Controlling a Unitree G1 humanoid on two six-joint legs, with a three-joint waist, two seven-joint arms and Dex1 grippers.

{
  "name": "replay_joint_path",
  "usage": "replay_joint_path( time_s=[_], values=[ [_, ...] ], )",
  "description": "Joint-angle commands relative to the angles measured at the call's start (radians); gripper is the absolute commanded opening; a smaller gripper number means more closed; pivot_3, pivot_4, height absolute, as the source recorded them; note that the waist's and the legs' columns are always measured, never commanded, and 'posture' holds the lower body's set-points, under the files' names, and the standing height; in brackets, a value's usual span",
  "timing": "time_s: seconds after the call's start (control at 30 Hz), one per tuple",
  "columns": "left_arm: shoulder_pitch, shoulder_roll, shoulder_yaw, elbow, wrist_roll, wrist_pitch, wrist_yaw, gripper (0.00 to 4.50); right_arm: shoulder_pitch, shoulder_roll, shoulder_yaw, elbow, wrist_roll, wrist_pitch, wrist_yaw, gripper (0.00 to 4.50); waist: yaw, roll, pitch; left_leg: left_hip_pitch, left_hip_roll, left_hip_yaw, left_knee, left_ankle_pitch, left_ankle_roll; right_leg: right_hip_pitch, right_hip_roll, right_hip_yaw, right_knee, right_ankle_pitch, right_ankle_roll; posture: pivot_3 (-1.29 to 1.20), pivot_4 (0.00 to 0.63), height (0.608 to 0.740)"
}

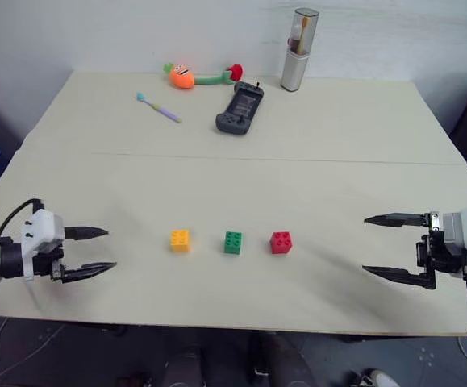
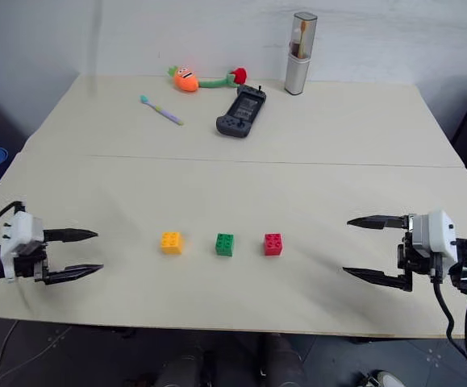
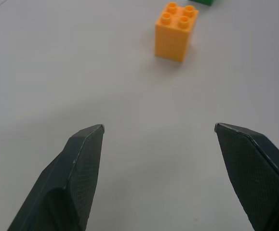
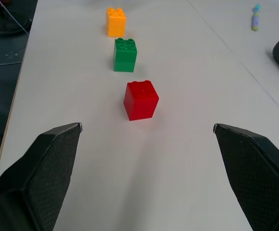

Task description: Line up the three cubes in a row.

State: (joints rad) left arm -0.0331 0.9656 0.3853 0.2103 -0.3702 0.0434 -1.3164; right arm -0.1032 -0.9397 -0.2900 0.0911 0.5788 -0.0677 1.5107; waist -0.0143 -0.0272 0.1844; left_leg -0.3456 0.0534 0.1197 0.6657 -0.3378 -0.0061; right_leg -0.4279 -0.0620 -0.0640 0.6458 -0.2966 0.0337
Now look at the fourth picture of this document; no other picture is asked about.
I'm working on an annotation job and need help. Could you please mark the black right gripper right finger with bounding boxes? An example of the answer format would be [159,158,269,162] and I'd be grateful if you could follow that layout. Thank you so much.
[213,123,279,231]

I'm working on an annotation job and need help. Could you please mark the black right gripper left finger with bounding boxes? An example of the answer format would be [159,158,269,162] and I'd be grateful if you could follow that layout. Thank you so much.
[0,122,83,231]

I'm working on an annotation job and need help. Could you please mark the red toy brick cube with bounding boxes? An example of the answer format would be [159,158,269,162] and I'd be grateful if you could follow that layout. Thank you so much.
[123,80,159,121]

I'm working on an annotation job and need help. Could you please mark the green toy brick cube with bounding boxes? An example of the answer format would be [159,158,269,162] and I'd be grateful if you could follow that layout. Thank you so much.
[113,38,138,73]

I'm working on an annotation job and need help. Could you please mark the colourful toy pen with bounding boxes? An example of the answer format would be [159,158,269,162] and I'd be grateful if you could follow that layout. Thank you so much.
[251,3,262,32]

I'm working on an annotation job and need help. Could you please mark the black round base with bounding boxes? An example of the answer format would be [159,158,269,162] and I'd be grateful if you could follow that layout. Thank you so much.
[0,0,34,37]

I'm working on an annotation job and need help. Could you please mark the orange toy brick cube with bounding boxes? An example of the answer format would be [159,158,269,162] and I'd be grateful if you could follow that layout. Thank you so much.
[106,7,127,38]

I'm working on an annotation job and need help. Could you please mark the white thin cable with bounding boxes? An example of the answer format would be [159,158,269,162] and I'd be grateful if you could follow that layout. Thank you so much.
[0,0,30,67]

